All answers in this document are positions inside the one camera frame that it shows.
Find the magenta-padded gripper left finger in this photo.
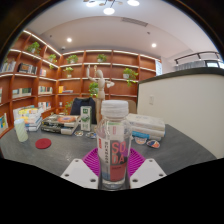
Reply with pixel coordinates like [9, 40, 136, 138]
[60, 148, 101, 190]

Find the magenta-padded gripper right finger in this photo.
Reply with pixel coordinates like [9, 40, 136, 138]
[127, 148, 167, 190]

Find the clear plastic soda water bottle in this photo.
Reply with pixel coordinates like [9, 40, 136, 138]
[95, 99, 133, 191]

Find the blue orange oval sticker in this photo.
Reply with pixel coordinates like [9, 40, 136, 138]
[146, 139, 161, 149]

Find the white orange sticker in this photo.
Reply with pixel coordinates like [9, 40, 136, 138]
[134, 136, 148, 146]

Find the flat round red coaster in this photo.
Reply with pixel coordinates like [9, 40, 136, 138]
[35, 138, 53, 150]

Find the stack of dark books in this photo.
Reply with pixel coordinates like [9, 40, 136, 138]
[40, 114, 82, 136]

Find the dark office chair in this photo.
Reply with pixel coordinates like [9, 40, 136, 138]
[69, 97, 98, 117]

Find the tan chair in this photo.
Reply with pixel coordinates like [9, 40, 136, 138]
[127, 99, 138, 115]

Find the stack of colourful books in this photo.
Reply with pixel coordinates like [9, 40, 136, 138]
[18, 107, 44, 132]

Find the yellow striped white mug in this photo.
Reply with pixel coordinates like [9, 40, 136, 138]
[13, 118, 30, 143]

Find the orange wooden shelf unit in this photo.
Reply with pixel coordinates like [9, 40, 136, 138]
[0, 29, 163, 138]

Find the white curtain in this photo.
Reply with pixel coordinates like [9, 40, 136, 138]
[176, 60, 208, 71]

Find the window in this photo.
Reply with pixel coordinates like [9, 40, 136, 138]
[206, 59, 224, 70]

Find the ceiling air vent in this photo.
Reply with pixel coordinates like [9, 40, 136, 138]
[120, 17, 149, 28]

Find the branched ceiling lamp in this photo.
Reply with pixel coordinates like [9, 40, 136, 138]
[83, 0, 141, 16]

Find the black curtain rail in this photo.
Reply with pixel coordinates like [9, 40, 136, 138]
[174, 50, 222, 65]

